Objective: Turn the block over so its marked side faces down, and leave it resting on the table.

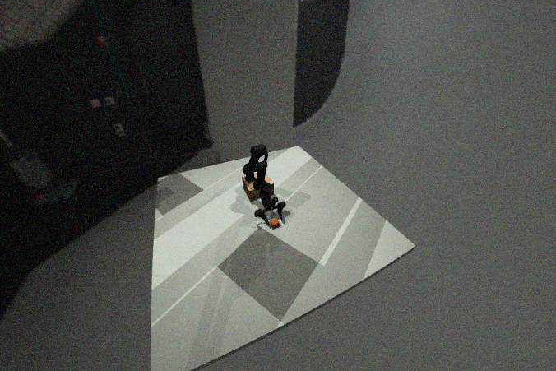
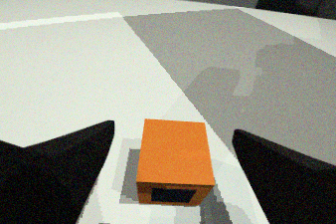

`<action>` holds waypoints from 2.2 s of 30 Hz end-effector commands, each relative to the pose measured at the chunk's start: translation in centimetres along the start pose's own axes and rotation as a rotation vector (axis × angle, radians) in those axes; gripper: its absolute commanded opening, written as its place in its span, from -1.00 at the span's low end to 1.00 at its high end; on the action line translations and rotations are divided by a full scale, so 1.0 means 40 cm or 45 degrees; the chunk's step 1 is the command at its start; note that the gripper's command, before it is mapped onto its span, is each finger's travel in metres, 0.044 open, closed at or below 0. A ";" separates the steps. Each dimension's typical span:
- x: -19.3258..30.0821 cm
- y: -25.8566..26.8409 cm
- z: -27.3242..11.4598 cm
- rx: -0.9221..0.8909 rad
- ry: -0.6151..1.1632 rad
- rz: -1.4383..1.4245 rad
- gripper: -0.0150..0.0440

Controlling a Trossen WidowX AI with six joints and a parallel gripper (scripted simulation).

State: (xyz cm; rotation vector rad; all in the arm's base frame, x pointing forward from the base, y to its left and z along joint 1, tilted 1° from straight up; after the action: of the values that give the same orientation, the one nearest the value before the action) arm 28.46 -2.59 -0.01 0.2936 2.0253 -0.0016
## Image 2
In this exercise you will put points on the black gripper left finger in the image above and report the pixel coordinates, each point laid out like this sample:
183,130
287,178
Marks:
49,182

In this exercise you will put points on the orange block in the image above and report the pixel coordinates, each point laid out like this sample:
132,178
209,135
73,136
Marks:
175,165

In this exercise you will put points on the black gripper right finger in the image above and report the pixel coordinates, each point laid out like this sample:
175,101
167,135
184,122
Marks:
291,187

